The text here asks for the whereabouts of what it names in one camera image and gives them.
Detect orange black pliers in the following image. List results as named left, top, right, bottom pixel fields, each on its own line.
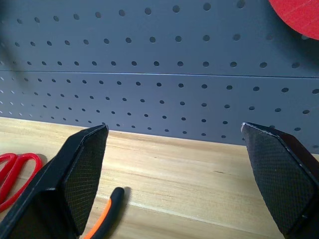
left=83, top=187, right=127, bottom=239

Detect grey perforated pegboard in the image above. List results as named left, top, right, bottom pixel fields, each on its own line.
left=0, top=0, right=319, bottom=155

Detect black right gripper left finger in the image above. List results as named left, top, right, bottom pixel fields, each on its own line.
left=0, top=123, right=109, bottom=239

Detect red tape roll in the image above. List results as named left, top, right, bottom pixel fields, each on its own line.
left=268, top=0, right=319, bottom=40

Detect red handled scissors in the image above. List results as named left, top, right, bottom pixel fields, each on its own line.
left=0, top=152, right=43, bottom=213

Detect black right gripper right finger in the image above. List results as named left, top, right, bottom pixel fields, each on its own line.
left=240, top=121, right=319, bottom=239

